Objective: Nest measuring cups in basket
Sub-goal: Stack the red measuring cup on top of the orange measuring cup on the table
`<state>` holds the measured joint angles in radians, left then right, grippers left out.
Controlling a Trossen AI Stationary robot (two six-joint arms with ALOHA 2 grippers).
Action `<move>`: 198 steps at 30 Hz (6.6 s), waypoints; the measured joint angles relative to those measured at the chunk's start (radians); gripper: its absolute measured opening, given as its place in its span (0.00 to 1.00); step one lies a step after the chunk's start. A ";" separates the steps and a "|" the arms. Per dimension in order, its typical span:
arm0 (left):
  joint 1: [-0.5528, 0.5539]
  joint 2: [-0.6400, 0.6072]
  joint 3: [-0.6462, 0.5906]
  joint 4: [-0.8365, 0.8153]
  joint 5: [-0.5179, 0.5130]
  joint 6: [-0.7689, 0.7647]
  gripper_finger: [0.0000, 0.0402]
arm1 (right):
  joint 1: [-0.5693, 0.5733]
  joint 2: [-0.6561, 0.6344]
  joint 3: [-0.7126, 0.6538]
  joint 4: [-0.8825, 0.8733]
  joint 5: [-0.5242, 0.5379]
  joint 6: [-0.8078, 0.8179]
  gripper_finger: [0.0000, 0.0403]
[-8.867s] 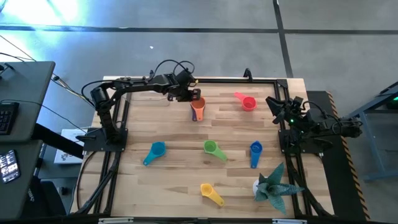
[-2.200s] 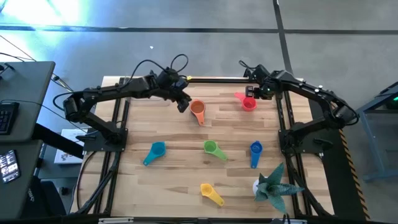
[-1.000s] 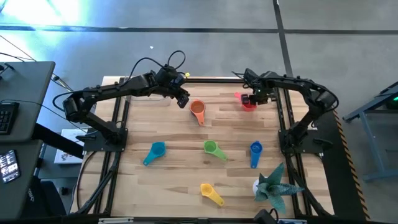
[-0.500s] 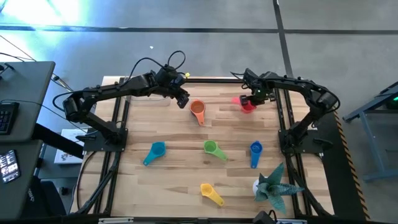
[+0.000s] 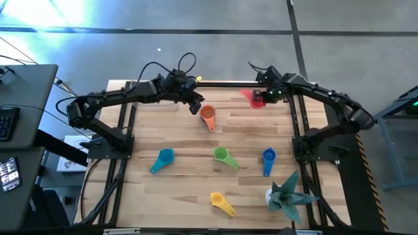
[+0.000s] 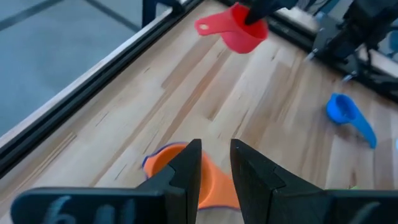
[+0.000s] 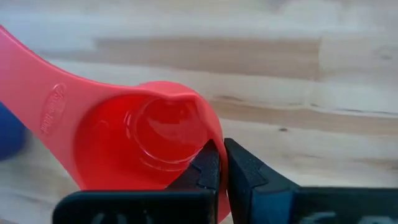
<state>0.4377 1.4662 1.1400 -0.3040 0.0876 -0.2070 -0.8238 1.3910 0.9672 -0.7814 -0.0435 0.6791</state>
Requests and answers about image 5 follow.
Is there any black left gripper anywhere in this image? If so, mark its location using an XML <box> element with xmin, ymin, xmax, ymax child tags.
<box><xmin>159</xmin><ymin>68</ymin><xmax>206</xmax><ymax>116</ymax></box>

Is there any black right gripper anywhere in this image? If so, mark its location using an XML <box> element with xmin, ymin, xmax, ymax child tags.
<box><xmin>253</xmin><ymin>65</ymin><xmax>290</xmax><ymax>105</ymax></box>

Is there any red measuring cup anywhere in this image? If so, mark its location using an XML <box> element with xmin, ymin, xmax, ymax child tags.
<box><xmin>240</xmin><ymin>88</ymin><xmax>266</xmax><ymax>110</ymax></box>

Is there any orange measuring cup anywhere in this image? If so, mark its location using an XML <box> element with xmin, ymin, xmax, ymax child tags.
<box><xmin>199</xmin><ymin>104</ymin><xmax>217</xmax><ymax>133</ymax></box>

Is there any green measuring cup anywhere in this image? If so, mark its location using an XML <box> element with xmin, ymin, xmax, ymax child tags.
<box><xmin>213</xmin><ymin>146</ymin><xmax>240</xmax><ymax>170</ymax></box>

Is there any teal measuring cup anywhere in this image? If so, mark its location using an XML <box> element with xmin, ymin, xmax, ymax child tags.
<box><xmin>150</xmin><ymin>148</ymin><xmax>175</xmax><ymax>175</ymax></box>

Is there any blue measuring cup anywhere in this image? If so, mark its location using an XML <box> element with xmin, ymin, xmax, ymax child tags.
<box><xmin>262</xmin><ymin>147</ymin><xmax>277</xmax><ymax>178</ymax></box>

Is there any yellow measuring cup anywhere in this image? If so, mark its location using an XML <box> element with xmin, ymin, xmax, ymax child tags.
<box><xmin>210</xmin><ymin>192</ymin><xmax>237</xmax><ymax>217</ymax></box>

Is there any artificial green succulent plant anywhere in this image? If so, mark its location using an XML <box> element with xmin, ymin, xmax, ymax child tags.
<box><xmin>266</xmin><ymin>170</ymin><xmax>321</xmax><ymax>226</ymax></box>

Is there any black mat with hazard stripe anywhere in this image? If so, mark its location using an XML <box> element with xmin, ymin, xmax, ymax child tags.
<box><xmin>321</xmin><ymin>95</ymin><xmax>390</xmax><ymax>231</ymax></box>

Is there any white paper booklet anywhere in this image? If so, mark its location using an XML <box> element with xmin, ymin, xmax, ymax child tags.
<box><xmin>56</xmin><ymin>134</ymin><xmax>96</xmax><ymax>173</ymax></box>

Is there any grey desk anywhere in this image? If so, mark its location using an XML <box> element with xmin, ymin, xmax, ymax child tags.
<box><xmin>0</xmin><ymin>63</ymin><xmax>59</xmax><ymax>229</ymax></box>

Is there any black office chair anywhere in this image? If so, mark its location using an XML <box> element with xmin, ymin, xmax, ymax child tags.
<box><xmin>22</xmin><ymin>185</ymin><xmax>72</xmax><ymax>229</ymax></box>

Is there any black keyboard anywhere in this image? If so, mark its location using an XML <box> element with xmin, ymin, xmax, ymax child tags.
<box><xmin>0</xmin><ymin>106</ymin><xmax>22</xmax><ymax>142</ymax></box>

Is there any black tablet screen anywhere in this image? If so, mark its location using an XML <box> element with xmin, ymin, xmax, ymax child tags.
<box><xmin>0</xmin><ymin>157</ymin><xmax>22</xmax><ymax>193</ymax></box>

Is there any black aluminium table frame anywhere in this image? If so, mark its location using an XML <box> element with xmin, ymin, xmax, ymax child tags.
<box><xmin>77</xmin><ymin>80</ymin><xmax>352</xmax><ymax>230</ymax></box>

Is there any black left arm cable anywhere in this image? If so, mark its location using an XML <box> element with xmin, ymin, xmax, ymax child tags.
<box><xmin>136</xmin><ymin>52</ymin><xmax>198</xmax><ymax>86</ymax></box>

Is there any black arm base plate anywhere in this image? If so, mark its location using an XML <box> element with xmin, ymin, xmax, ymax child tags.
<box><xmin>86</xmin><ymin>134</ymin><xmax>135</xmax><ymax>160</ymax></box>
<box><xmin>292</xmin><ymin>134</ymin><xmax>341</xmax><ymax>162</ymax></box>

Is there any blue-grey metal table frame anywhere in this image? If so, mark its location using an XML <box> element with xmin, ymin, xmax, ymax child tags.
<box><xmin>372</xmin><ymin>85</ymin><xmax>418</xmax><ymax>192</ymax></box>

